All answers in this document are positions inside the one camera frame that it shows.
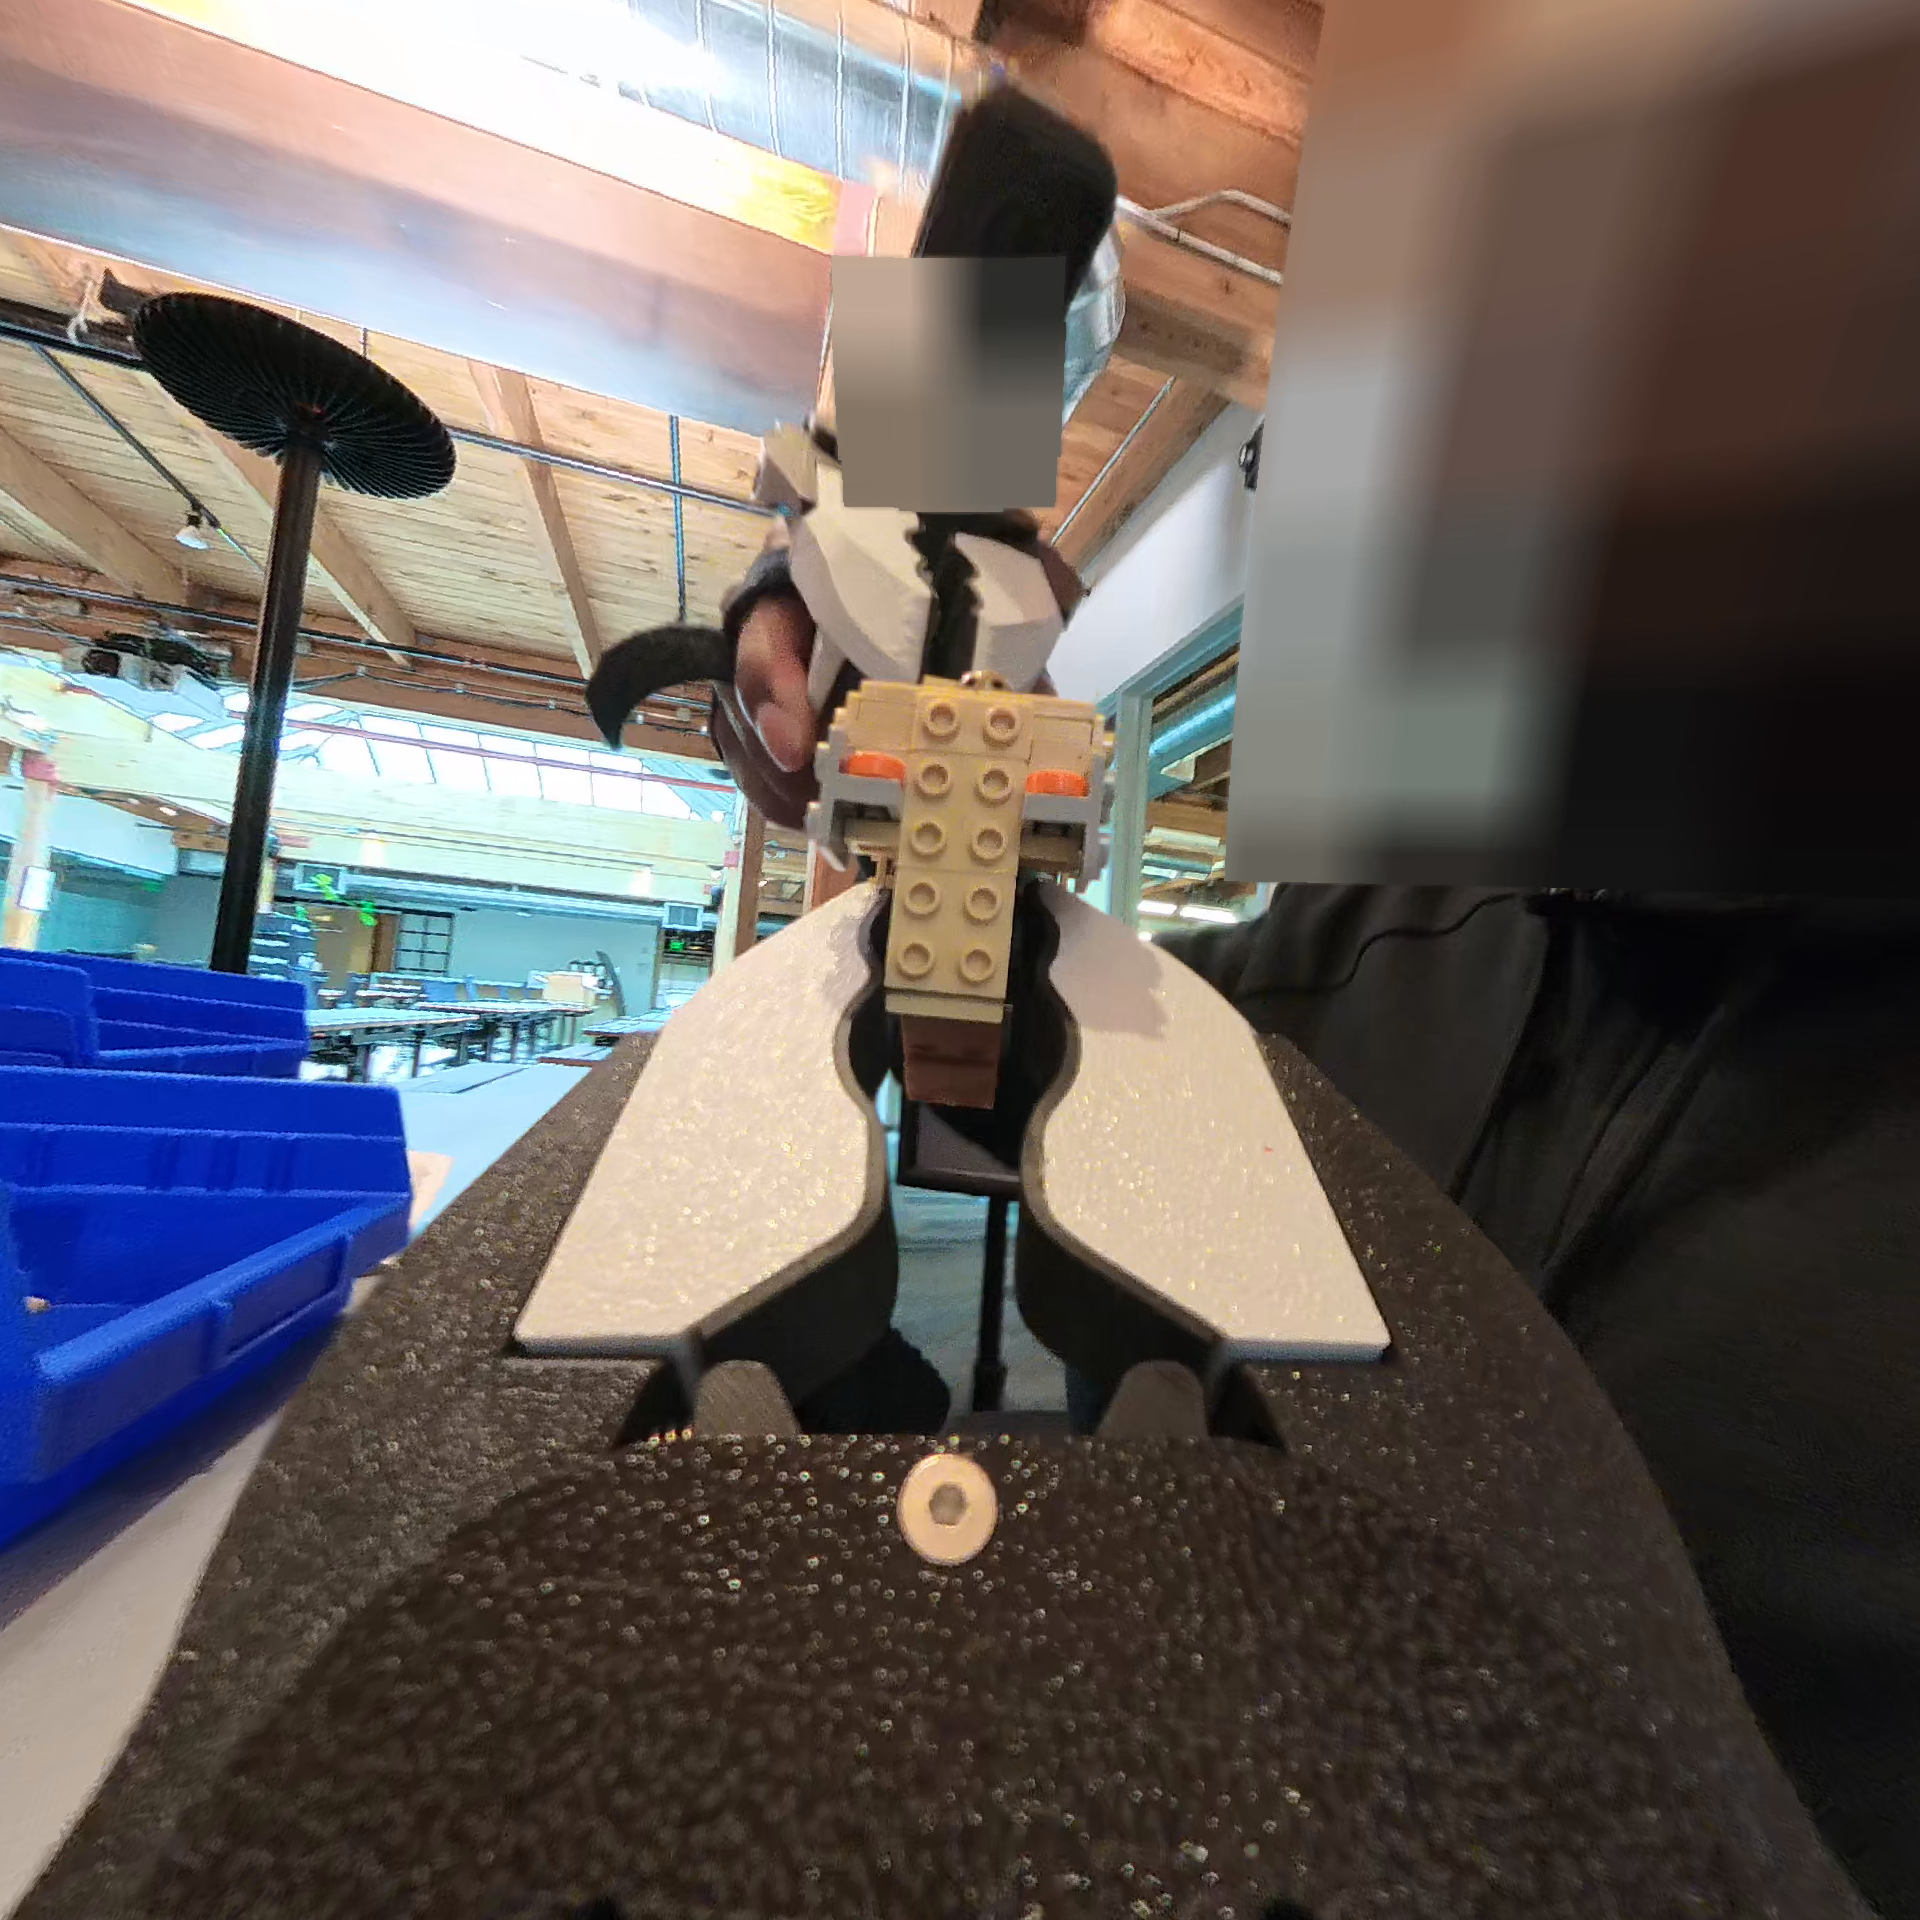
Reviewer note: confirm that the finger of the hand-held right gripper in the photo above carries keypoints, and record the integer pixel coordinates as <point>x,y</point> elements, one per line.
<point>1019,614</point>
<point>870,585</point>

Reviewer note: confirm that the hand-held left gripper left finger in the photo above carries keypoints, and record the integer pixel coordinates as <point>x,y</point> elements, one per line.
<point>720,1185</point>

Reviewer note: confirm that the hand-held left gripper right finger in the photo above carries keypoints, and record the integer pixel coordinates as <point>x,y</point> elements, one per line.
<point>1200,1185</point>

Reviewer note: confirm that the tan brick model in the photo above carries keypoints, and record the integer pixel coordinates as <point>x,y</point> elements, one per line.
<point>961,827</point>

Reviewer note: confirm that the blue plastic bin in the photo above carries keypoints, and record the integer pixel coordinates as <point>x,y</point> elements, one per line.
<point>150,1013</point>
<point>165,1263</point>

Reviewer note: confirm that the grey desk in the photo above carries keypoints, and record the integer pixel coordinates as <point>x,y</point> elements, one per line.
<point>121,1650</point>

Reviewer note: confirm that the person's right hand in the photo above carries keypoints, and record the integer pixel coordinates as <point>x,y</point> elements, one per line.
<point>773,677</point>

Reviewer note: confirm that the person's black jacket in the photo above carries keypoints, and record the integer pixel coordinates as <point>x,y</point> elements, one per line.
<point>1680,1263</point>

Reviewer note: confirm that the black pole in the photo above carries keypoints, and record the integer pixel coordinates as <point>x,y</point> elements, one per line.
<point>284,453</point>

